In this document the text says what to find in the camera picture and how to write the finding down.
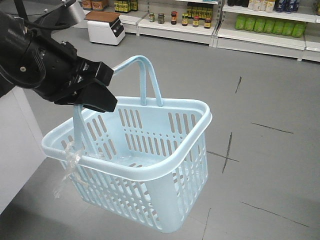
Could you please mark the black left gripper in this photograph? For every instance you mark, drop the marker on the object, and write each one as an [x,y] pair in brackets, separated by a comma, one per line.
[58,75]

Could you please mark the light blue plastic basket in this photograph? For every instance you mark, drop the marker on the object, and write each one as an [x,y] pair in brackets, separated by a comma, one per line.
[146,161]

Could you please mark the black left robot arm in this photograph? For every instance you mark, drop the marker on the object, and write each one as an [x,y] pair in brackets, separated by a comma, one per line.
[33,20]

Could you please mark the white box appliance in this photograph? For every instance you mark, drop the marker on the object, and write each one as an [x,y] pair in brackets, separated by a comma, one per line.
[105,27]

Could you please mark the clear plastic tag strip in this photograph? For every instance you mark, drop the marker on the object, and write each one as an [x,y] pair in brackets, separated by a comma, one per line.
[73,156]

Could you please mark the green lidded jar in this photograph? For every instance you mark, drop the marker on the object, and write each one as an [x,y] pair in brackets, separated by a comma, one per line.
[161,18]

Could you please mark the dark sauce jar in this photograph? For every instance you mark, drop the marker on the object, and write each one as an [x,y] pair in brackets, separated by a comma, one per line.
[174,15]

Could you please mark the white store shelf unit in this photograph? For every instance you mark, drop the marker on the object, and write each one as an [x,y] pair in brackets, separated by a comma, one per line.
[142,19]

